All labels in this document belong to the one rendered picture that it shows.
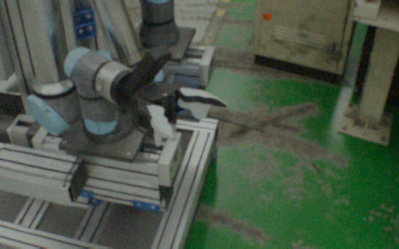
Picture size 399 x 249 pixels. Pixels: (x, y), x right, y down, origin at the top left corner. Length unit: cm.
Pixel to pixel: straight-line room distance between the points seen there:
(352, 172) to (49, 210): 137
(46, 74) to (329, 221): 139
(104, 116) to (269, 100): 169
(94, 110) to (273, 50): 189
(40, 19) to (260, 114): 170
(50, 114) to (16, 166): 34
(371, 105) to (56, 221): 158
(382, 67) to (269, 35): 75
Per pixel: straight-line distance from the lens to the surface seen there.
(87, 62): 98
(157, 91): 88
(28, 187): 141
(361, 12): 180
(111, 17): 106
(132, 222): 177
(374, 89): 240
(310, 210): 211
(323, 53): 274
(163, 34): 166
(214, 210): 206
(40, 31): 105
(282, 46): 278
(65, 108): 115
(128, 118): 131
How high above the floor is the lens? 160
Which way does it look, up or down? 41 degrees down
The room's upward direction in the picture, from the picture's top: straight up
